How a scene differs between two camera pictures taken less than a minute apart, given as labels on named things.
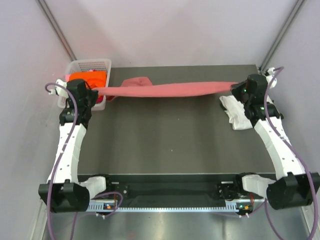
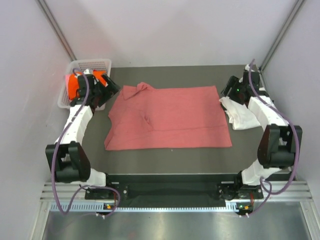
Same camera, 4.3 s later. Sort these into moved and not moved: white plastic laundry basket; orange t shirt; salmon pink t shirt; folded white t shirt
Moved: salmon pink t shirt
Not moved: folded white t shirt; white plastic laundry basket; orange t shirt
